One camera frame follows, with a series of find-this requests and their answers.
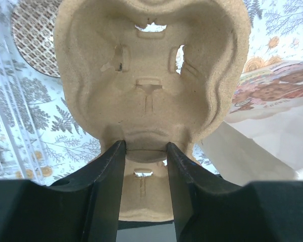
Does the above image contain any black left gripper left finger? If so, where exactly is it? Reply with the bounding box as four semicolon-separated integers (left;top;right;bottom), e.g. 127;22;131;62
0;141;126;241

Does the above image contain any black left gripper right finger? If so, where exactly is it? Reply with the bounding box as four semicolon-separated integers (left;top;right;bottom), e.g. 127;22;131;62
167;143;303;241

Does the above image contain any beige paper takeout bag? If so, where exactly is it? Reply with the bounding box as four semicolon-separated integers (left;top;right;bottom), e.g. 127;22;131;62
193;60;303;185

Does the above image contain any brown cardboard cup carrier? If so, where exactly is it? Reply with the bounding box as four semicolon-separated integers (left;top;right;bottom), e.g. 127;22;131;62
54;1;250;222

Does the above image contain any floral table mat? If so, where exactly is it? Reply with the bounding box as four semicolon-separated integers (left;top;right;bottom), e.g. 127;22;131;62
2;1;303;180

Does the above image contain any patterned ceramic bowl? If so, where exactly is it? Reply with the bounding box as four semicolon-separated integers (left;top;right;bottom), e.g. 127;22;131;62
11;0;61;78

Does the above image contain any white wire dish rack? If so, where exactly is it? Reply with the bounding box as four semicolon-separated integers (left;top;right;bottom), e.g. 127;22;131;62
0;1;54;185

